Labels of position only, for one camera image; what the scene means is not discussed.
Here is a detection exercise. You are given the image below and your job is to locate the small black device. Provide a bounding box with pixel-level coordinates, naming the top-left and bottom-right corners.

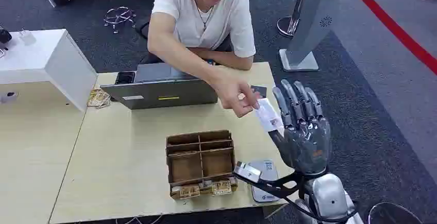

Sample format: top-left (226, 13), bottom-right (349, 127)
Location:
top-left (0, 28), bottom-right (13, 45)

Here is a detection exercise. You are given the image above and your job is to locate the black phone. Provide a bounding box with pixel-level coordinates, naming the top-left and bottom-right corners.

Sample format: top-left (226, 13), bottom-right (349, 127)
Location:
top-left (114, 71), bottom-right (137, 85)

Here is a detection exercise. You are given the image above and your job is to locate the white side cabinet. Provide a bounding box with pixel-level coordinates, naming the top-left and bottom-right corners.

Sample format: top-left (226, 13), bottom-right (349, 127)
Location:
top-left (0, 28), bottom-right (98, 113)

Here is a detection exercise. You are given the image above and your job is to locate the red barrier belt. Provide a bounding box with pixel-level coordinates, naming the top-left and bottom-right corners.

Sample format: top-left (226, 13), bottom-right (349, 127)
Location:
top-left (343, 0), bottom-right (437, 76)

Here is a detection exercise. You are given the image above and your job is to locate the person's right hand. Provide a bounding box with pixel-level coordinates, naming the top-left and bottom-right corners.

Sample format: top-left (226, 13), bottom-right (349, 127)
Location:
top-left (213, 75), bottom-right (262, 119)

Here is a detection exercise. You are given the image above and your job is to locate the white ID card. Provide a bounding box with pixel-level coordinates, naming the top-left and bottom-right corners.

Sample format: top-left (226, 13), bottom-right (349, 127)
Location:
top-left (254, 97), bottom-right (284, 133)

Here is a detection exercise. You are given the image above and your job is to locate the chrome stanchion post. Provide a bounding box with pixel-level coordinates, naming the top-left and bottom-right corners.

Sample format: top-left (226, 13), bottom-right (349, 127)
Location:
top-left (276, 0), bottom-right (314, 39)

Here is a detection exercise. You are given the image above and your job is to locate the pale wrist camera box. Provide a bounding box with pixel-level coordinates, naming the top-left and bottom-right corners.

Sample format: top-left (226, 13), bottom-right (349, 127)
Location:
top-left (233, 161), bottom-right (263, 184)

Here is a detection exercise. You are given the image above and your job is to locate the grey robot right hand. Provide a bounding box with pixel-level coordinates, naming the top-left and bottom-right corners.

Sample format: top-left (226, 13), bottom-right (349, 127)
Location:
top-left (268, 79), bottom-right (332, 177)

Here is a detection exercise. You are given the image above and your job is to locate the grey card reader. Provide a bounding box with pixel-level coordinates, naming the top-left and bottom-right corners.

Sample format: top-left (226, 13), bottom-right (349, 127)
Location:
top-left (247, 159), bottom-right (281, 204)

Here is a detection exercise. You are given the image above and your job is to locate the chrome chair base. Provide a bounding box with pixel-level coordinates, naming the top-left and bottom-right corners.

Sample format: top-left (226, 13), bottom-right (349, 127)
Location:
top-left (103, 6), bottom-right (137, 35)

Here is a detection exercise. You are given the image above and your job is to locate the round dark glass disc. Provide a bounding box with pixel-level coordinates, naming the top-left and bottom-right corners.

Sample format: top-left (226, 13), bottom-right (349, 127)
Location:
top-left (367, 202), bottom-right (425, 224)

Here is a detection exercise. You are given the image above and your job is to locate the grey kiosk stand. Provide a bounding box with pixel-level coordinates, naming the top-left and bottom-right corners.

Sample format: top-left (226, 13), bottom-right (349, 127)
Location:
top-left (279, 0), bottom-right (341, 72)

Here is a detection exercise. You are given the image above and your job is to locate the card stack with yellow print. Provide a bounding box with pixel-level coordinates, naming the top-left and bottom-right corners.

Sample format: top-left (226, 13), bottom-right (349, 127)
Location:
top-left (171, 184), bottom-right (201, 200)
top-left (211, 178), bottom-right (238, 196)

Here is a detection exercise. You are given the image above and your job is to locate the small white gadget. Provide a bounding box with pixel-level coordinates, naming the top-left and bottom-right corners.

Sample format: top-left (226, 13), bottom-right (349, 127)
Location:
top-left (0, 92), bottom-right (19, 105)

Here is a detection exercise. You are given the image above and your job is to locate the pile of yellowish cards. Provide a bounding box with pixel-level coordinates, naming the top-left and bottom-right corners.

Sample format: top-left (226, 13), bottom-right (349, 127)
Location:
top-left (87, 88), bottom-right (112, 110)

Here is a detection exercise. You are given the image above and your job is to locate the wooden card box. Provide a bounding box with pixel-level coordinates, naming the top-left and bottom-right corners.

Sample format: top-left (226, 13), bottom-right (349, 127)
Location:
top-left (165, 129), bottom-right (239, 201)

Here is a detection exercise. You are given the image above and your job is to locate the grey laptop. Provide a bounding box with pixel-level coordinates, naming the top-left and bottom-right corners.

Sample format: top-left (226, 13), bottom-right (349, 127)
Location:
top-left (99, 62), bottom-right (219, 111)

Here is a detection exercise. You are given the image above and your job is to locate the dark card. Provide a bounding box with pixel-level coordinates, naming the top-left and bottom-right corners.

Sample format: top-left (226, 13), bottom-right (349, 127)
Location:
top-left (250, 84), bottom-right (268, 99)

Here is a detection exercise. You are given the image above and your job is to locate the person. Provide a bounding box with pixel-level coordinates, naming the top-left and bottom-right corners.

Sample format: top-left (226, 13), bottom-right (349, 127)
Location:
top-left (147, 0), bottom-right (262, 119)

